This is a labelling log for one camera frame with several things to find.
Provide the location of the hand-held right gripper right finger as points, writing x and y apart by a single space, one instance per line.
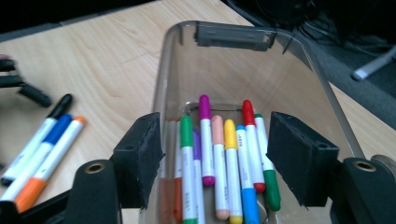
299 155

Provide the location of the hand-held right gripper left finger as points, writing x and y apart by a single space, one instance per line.
137 158

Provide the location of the dark green marker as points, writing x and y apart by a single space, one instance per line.
272 189

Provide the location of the black marker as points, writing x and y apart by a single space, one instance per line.
34 143

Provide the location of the brown marker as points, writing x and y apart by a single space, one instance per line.
178 196

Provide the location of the purple marker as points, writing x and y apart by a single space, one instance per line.
196 143

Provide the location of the red marker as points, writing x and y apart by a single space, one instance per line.
248 112

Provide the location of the light blue marker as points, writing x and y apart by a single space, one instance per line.
250 202

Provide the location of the yellow marker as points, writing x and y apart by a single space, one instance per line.
230 133

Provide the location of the magenta marker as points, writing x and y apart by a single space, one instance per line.
205 107

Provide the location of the peach pink marker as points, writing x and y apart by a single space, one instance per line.
218 129

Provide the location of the orange marker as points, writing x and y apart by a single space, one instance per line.
29 194

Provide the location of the transparent grey storage box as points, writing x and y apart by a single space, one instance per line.
236 71

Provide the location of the white desk frame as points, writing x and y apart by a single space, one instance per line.
370 67

